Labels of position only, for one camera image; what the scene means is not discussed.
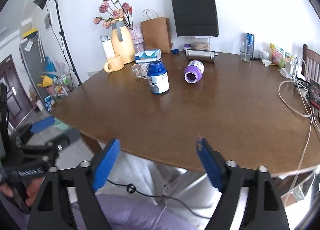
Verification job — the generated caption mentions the blue labelled plastic jar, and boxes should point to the blue labelled plastic jar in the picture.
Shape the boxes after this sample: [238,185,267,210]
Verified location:
[147,60,170,94]

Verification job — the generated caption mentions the person's left hand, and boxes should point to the person's left hand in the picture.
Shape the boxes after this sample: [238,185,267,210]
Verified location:
[0,177,45,208]

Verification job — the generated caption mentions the dark brown door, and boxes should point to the dark brown door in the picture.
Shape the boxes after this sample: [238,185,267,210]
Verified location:
[1,55,33,129]

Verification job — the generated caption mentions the grey refrigerator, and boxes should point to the grey refrigerator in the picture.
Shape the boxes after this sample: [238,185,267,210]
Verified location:
[19,33,49,103]

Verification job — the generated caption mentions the yellow ceramic mug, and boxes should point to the yellow ceramic mug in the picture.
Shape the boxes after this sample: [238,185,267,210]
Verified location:
[104,55,124,73]

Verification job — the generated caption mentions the white tumbler bottle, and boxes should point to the white tumbler bottle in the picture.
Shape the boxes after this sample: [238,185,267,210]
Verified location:
[100,34,114,59]

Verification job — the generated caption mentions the clear plastic jar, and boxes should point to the clear plastic jar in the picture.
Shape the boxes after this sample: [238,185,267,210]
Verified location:
[131,63,149,79]

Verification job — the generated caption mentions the yellow thermos jug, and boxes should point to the yellow thermos jug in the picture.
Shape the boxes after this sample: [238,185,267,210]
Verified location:
[111,19,135,64]

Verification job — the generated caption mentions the blue white tissue box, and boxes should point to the blue white tissue box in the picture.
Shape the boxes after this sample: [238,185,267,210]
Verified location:
[134,49,162,63]

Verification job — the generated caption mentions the white power strip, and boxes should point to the white power strip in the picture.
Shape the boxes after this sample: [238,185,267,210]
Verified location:
[279,57,306,80]

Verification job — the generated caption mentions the black studio light stand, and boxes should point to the black studio light stand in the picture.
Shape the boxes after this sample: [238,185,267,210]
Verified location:
[33,0,83,85]

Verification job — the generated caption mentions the pink knitted vase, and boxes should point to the pink knitted vase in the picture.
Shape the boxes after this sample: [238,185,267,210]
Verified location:
[129,25,144,53]

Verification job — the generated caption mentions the wooden chair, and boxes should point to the wooden chair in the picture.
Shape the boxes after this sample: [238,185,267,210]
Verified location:
[302,44,320,84]

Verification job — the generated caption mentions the colourful snack bag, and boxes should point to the colourful snack bag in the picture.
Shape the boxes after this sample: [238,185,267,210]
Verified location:
[270,43,294,68]

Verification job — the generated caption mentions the pink artificial flowers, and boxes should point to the pink artificial flowers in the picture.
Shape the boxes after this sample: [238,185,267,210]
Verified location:
[93,0,133,29]

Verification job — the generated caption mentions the purple plastic jar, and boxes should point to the purple plastic jar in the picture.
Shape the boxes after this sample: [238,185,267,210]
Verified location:
[184,60,204,84]

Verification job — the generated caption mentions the brown paper bag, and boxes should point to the brown paper bag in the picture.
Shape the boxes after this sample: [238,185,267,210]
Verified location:
[140,9,172,53]

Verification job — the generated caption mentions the small blue lid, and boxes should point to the small blue lid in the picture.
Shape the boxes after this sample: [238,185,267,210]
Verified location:
[171,49,179,54]

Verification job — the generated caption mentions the clear drinking glass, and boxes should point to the clear drinking glass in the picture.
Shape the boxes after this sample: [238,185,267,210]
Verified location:
[240,42,252,62]

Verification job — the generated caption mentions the steel thermos bottle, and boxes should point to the steel thermos bottle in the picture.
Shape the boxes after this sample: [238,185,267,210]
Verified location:
[185,50,218,63]

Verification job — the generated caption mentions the small purple white jar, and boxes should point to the small purple white jar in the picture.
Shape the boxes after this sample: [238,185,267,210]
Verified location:
[183,44,192,52]

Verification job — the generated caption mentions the blue drink can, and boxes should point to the blue drink can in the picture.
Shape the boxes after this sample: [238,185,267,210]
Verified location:
[245,33,254,59]

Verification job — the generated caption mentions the clear grain container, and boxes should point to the clear grain container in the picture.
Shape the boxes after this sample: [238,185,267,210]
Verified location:
[194,36,210,51]

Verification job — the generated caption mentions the black paper bag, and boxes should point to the black paper bag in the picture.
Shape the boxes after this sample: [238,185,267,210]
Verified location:
[171,0,219,37]

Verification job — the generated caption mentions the white cable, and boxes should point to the white cable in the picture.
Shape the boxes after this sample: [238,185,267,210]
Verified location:
[278,57,320,203]

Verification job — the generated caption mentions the black thin cable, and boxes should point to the black thin cable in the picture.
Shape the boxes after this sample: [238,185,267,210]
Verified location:
[106,178,213,220]

